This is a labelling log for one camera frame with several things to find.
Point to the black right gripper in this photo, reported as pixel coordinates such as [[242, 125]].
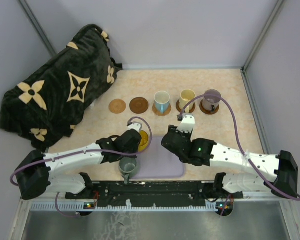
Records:
[[173, 128]]

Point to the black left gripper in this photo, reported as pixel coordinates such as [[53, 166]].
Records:
[[136, 148]]

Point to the yellow mug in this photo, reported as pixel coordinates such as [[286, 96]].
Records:
[[144, 141]]

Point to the grey green mug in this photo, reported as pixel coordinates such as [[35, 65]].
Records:
[[128, 168]]

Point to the woven rattan coaster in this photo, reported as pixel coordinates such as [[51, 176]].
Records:
[[117, 106], [158, 113]]

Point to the dark brown wooden coaster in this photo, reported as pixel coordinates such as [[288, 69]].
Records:
[[139, 105]]

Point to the light brown wooden coaster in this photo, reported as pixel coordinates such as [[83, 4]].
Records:
[[208, 112]]

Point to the purple translucent mug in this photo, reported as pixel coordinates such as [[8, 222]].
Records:
[[212, 97]]

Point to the cream mug blue handle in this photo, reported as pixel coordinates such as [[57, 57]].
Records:
[[161, 101]]

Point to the beige mug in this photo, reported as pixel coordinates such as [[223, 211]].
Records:
[[185, 97]]

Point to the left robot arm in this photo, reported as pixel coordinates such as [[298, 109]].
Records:
[[41, 173]]

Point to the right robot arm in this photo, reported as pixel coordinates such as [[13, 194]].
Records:
[[275, 173]]

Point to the lavender plastic tray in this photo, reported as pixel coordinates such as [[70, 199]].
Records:
[[158, 163]]

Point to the black floral plush blanket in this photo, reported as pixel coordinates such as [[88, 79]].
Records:
[[50, 103]]

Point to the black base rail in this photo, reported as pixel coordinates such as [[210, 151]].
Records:
[[151, 193]]

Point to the aluminium frame front rail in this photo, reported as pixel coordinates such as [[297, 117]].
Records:
[[223, 207]]

